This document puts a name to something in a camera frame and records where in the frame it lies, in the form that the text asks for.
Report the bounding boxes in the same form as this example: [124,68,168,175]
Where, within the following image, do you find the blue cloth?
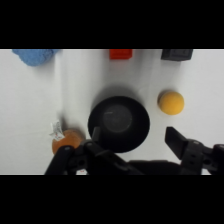
[11,49,60,67]

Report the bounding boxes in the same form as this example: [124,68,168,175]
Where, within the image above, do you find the red cube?
[109,49,134,61]

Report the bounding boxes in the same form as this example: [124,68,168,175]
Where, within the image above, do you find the black bowl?
[87,95,151,154]

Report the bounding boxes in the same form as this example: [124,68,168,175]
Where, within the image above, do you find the yellow ball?
[157,90,186,116]

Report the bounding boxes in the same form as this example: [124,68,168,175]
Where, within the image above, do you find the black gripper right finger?
[165,126,224,175]

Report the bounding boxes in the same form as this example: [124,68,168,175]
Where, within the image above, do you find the brown plush toy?
[48,120,86,156]

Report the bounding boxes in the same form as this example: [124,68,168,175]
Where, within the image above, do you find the black cube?
[160,49,194,62]

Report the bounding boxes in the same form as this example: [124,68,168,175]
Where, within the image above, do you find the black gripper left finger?
[44,126,144,175]

